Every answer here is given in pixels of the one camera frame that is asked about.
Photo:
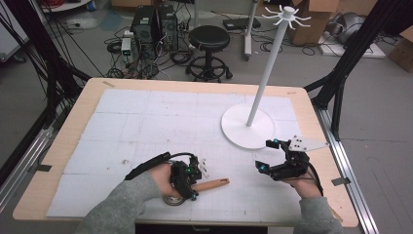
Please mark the large open cardboard box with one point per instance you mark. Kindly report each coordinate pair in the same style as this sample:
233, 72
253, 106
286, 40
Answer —
311, 26

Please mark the person's right hand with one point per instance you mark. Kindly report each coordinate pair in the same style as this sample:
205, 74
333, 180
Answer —
307, 188

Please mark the flat black box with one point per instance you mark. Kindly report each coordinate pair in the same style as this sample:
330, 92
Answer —
240, 23

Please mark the black metal frame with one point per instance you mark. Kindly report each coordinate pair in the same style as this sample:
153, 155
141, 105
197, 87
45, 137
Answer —
350, 55
48, 65

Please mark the white grid mat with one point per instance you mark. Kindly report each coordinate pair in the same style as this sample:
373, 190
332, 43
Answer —
130, 130

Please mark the small cardboard box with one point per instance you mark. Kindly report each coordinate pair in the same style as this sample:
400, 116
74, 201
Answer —
402, 48

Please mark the white flat board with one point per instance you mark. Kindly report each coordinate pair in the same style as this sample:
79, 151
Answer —
373, 52

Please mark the black tape piece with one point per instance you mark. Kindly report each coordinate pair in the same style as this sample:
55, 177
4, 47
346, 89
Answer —
341, 181
40, 168

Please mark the small white device green display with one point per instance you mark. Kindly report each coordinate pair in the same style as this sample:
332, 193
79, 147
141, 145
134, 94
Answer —
126, 47

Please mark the person's left hand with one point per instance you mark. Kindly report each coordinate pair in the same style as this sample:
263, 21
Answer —
164, 178

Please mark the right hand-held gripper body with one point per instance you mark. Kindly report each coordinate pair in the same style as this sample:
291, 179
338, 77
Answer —
297, 164

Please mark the white hook stand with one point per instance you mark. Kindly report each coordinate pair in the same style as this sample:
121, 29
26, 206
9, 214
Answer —
240, 130

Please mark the black round stool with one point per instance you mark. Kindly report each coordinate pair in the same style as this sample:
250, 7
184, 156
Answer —
209, 37

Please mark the black computer tower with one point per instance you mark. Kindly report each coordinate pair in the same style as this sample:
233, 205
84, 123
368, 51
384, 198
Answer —
142, 29
168, 27

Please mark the white floor stand pole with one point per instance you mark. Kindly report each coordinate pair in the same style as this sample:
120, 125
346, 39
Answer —
248, 32

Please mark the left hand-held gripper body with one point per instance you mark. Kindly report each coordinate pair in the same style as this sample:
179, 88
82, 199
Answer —
181, 175

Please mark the aluminium rail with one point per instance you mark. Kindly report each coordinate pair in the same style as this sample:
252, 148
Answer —
350, 169
22, 172

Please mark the grey rounded device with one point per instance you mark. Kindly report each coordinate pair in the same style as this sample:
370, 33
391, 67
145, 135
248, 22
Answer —
349, 26

